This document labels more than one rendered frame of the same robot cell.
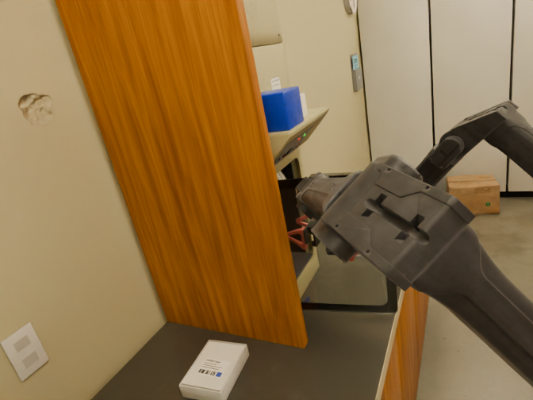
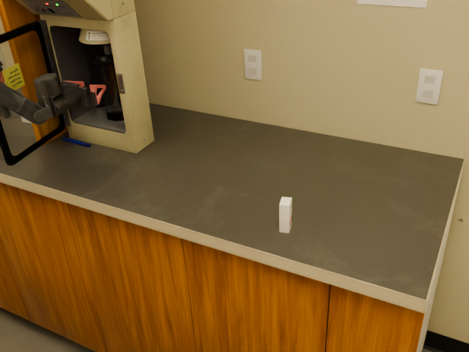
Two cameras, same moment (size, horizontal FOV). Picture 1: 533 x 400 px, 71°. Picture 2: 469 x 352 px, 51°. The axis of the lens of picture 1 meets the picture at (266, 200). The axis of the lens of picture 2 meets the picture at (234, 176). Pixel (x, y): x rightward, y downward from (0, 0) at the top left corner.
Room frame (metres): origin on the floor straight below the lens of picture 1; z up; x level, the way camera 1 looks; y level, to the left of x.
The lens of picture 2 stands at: (1.52, -1.71, 1.77)
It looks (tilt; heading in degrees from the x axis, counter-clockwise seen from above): 31 degrees down; 89
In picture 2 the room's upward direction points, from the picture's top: 3 degrees counter-clockwise
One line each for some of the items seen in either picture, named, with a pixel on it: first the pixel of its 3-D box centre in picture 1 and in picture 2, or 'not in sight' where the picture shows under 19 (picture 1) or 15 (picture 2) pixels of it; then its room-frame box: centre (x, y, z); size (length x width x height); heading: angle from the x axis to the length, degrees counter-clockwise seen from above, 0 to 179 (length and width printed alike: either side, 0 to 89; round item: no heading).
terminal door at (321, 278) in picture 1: (331, 248); (24, 93); (0.86, -0.14, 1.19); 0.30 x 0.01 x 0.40; 68
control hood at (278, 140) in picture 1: (294, 138); (57, 3); (1.02, -0.11, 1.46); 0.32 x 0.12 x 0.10; 150
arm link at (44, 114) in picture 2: not in sight; (42, 96); (0.95, -0.23, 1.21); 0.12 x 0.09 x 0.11; 40
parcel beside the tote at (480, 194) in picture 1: (471, 194); not in sight; (3.16, -1.89, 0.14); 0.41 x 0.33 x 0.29; 66
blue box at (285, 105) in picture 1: (276, 109); not in sight; (0.95, -0.07, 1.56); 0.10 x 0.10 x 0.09; 60
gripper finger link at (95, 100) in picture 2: not in sight; (93, 91); (1.08, -0.12, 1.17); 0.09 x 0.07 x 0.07; 60
